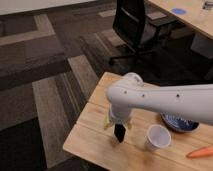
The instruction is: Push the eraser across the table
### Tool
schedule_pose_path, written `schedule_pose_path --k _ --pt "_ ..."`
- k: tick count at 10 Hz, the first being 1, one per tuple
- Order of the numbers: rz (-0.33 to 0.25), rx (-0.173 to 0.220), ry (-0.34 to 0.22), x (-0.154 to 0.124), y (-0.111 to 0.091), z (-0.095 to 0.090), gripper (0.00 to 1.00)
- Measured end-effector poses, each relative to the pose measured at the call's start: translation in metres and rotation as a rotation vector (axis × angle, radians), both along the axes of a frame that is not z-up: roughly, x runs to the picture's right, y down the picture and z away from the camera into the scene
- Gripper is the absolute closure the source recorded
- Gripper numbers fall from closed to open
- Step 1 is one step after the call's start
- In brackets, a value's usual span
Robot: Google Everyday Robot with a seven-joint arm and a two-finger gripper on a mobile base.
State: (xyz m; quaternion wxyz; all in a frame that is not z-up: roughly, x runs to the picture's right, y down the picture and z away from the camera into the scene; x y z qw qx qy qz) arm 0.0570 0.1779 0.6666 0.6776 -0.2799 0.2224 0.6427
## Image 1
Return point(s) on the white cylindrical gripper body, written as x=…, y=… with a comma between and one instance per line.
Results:
x=119, y=114

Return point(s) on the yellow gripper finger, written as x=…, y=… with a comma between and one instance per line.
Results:
x=107, y=122
x=128, y=125

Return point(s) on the black eraser with label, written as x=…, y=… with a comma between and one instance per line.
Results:
x=119, y=132

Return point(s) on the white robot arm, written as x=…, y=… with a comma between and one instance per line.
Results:
x=191, y=102

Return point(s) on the white paper cup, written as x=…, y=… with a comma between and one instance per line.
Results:
x=157, y=137

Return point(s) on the blue patterned bowl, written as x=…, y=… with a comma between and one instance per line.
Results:
x=179, y=124

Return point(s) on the orange carrot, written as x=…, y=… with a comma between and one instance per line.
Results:
x=201, y=152

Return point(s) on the black office chair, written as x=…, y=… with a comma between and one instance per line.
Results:
x=141, y=34

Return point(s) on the blue round disc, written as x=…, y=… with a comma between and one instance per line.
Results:
x=178, y=11

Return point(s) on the light wooden desk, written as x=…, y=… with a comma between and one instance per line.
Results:
x=196, y=17

